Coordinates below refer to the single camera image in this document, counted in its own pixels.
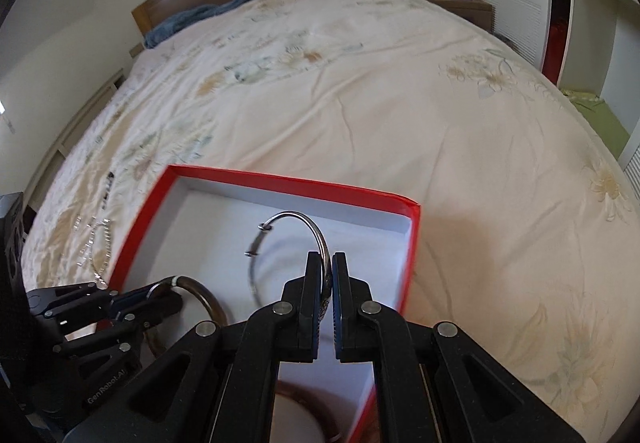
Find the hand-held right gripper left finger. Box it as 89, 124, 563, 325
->
64, 250, 328, 443

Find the silver pearl bead bracelet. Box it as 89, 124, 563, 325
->
74, 216, 115, 286

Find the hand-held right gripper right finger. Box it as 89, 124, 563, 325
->
331, 251, 587, 443

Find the amber brown bangle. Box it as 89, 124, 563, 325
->
275, 375, 351, 443

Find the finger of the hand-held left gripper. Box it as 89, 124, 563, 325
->
51, 294, 184, 360
27, 282, 175, 325

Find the red cardboard box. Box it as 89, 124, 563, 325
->
97, 164, 422, 443

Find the green mat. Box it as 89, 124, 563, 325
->
560, 88, 632, 159

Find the black and silver bead bracelet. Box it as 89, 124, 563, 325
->
101, 170, 117, 210

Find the dark brown bangle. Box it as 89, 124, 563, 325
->
145, 275, 228, 360

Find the wooden nightstand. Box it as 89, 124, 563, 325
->
407, 0, 496, 29

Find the floral bed quilt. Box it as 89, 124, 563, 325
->
22, 0, 640, 443

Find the plain silver bangle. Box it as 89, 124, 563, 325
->
245, 211, 333, 319

